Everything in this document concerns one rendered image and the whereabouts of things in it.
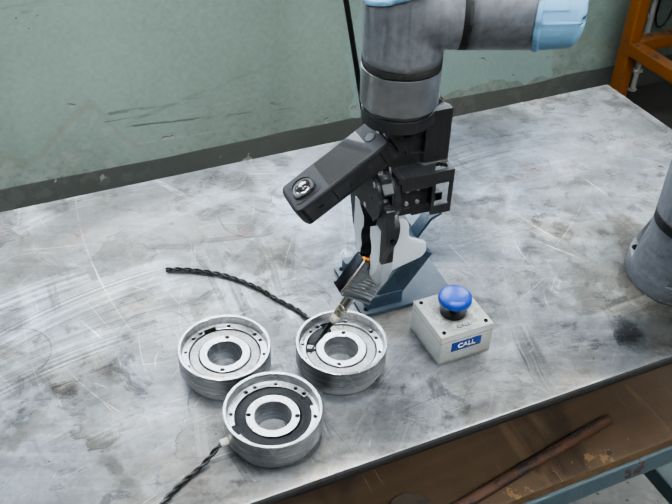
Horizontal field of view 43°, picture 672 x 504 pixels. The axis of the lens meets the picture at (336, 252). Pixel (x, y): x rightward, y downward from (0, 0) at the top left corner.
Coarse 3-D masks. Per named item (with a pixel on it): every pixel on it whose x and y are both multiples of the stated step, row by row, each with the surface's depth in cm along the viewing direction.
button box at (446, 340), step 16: (416, 304) 102; (432, 304) 102; (416, 320) 103; (432, 320) 100; (448, 320) 100; (464, 320) 100; (480, 320) 100; (432, 336) 100; (448, 336) 98; (464, 336) 99; (480, 336) 100; (432, 352) 101; (448, 352) 100; (464, 352) 101
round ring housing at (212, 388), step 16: (208, 320) 100; (224, 320) 101; (240, 320) 101; (192, 336) 99; (224, 336) 99; (256, 336) 100; (208, 352) 98; (224, 352) 100; (240, 352) 99; (192, 368) 95; (208, 368) 95; (224, 368) 95; (240, 368) 96; (256, 368) 94; (192, 384) 94; (208, 384) 93; (224, 384) 93
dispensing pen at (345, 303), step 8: (360, 256) 92; (368, 256) 93; (352, 264) 93; (360, 264) 92; (344, 272) 93; (352, 272) 92; (336, 280) 94; (344, 280) 93; (344, 304) 94; (336, 312) 95; (344, 312) 95; (336, 320) 95; (328, 328) 96; (320, 336) 97
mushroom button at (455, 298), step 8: (448, 288) 100; (456, 288) 100; (464, 288) 100; (440, 296) 99; (448, 296) 99; (456, 296) 99; (464, 296) 99; (440, 304) 99; (448, 304) 98; (456, 304) 98; (464, 304) 98
